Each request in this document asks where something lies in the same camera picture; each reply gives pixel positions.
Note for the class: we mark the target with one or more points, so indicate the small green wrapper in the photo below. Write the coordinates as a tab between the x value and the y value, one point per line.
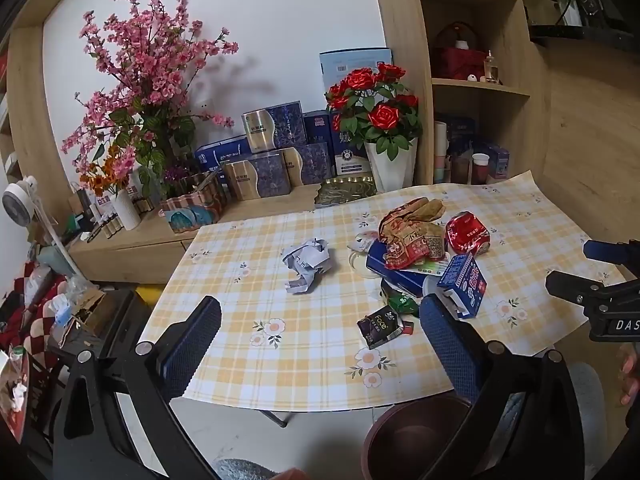
402	304

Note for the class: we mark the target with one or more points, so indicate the narrow white vase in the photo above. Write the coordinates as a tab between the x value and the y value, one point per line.
126	210

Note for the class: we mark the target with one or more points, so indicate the row of small brown bottles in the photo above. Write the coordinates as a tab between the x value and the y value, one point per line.
112	227

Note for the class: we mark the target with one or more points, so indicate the red crushed packet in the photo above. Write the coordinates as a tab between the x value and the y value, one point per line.
467	234

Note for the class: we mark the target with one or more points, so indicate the glass perfume bottle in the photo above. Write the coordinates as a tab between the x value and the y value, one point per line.
492	67

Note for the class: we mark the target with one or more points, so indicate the black snack packet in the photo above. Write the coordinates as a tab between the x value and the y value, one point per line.
381	327

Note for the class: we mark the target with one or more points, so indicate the blue white milk carton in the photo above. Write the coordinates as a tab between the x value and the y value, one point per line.
465	280

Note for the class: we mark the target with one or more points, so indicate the stack of pastel paper cups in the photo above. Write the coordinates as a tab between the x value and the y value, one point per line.
440	152

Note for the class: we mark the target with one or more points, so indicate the wooden shelf unit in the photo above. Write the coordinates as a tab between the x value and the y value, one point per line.
415	35

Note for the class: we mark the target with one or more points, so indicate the light blue flat box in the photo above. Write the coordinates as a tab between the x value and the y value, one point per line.
345	62

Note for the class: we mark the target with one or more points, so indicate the blue gold gift box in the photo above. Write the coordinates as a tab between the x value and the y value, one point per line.
280	125
312	165
260	177

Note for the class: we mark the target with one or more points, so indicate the red artificial rose bouquet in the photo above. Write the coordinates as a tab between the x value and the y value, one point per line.
385	115

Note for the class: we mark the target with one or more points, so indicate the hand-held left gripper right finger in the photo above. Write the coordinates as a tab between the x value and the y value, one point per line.
450	345

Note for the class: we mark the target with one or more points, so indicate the person's right hand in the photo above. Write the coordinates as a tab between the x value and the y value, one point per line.
632	377

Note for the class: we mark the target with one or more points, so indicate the white paper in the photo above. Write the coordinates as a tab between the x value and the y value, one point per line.
306	262

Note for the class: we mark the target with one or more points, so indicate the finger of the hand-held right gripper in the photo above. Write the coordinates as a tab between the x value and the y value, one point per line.
590	295
607	251

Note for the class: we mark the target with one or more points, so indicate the dark blue printed box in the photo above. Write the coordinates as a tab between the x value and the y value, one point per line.
461	132

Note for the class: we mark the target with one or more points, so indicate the red checked cloth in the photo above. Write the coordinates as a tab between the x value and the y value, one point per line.
35	320

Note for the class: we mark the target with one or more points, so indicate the black shelf board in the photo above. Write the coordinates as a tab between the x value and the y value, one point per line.
585	37

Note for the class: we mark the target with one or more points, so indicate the small white fan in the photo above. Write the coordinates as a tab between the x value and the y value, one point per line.
17	202

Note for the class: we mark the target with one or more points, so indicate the red brown snack wrapper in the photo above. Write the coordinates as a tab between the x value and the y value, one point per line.
410	232

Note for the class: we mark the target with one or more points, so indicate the red gift basket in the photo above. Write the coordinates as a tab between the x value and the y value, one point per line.
457	60

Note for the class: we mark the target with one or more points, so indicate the small blue box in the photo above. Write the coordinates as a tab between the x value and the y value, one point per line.
316	127

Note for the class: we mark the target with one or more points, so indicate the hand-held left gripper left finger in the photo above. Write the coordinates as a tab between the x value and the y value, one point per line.
192	340

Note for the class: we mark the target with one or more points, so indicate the light blue printed box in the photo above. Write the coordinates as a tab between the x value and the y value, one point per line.
499	160

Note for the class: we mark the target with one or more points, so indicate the clear glass cup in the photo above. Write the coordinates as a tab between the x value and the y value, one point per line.
460	170

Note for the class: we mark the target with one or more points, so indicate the red cup white lid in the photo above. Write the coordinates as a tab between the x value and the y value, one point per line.
480	170

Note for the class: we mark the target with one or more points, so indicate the low wooden cabinet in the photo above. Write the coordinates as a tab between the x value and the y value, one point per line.
140	250

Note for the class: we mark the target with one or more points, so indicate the black equipment case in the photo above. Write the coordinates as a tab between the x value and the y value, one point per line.
122	317

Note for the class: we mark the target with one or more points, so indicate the blue tissue carton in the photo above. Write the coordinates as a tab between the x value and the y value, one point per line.
220	152

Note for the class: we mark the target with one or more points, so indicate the striped scalloped basket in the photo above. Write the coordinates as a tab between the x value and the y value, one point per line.
192	207

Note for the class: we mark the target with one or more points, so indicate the yellow checked floral tablecloth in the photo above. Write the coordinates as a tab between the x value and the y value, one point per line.
300	340

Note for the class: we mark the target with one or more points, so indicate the pink artificial blossom bouquet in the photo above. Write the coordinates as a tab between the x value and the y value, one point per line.
150	65

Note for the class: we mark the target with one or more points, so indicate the brown round trash bin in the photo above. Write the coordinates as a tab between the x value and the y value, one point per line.
415	440

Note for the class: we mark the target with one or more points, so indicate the gold green tray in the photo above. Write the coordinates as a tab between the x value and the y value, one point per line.
345	190

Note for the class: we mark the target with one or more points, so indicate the white faceted flower pot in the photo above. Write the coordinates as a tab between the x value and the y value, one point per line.
392	170

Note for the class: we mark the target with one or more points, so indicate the orange artificial flowers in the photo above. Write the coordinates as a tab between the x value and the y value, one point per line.
102	177

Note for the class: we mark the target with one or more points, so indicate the black folding table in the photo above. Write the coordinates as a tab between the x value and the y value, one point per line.
275	417

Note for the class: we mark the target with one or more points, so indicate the blue white milk case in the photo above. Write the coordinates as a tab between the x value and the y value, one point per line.
352	160

